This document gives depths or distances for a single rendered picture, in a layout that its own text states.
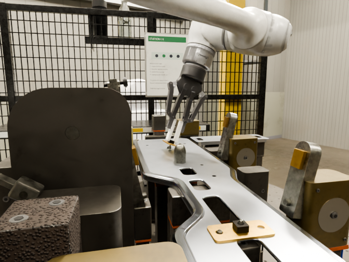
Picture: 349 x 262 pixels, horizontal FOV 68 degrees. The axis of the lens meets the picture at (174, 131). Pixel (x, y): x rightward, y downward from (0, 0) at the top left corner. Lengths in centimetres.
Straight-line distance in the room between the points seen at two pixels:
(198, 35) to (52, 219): 67
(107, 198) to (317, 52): 621
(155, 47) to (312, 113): 532
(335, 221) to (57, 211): 42
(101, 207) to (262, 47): 58
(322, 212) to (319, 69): 588
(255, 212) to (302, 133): 609
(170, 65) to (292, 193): 99
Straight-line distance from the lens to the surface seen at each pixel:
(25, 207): 23
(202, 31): 79
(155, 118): 104
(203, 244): 35
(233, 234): 37
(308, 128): 642
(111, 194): 29
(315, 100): 631
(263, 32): 71
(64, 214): 21
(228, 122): 77
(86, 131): 31
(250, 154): 80
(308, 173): 46
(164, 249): 20
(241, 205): 46
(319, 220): 49
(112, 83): 74
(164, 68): 133
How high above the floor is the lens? 119
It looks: 9 degrees down
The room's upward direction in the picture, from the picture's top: straight up
